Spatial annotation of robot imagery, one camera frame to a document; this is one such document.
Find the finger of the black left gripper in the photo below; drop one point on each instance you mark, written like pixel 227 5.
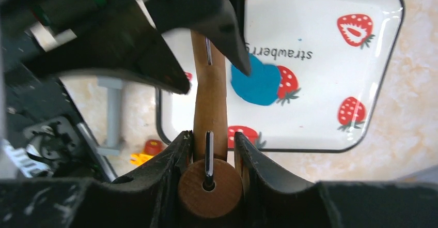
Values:
pixel 215 19
pixel 123 45

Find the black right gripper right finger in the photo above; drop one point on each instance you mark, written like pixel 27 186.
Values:
pixel 275 197

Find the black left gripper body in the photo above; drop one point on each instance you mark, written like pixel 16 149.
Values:
pixel 63 19

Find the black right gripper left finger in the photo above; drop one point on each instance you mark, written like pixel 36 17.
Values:
pixel 143 197

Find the wooden roller tool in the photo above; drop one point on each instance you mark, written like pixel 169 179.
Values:
pixel 210 190

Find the blue play dough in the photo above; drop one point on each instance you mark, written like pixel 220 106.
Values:
pixel 261 86

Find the white strawberry enamel tray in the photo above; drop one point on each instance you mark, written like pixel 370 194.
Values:
pixel 332 56

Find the yellow toy brick car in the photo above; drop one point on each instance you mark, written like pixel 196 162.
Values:
pixel 151 149

